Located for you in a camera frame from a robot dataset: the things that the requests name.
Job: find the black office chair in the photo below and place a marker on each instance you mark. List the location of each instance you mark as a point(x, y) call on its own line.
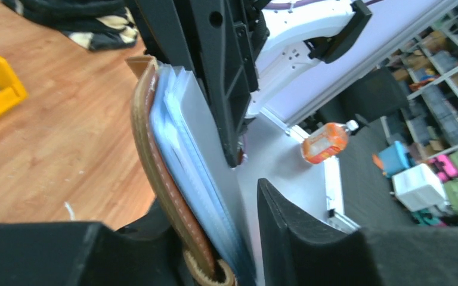
point(375, 95)

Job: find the storage shelf with bins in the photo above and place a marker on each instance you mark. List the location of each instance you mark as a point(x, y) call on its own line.
point(426, 69)

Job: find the black floral blanket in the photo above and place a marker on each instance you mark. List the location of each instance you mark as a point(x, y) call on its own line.
point(93, 25)

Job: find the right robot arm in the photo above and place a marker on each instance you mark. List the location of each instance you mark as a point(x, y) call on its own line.
point(295, 36)

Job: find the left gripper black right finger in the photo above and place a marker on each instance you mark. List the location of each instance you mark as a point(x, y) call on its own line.
point(298, 249)

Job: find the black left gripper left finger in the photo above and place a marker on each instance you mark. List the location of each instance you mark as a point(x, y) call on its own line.
point(144, 252)

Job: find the white storage box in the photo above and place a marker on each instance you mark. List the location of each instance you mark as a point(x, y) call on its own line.
point(418, 188)

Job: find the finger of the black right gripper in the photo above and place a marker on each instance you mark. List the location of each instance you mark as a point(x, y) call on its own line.
point(216, 40)

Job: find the brown leather card holder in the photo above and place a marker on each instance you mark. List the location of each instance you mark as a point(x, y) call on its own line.
point(177, 143)

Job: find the orange drink bottle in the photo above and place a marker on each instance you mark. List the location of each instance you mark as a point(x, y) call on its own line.
point(327, 141)

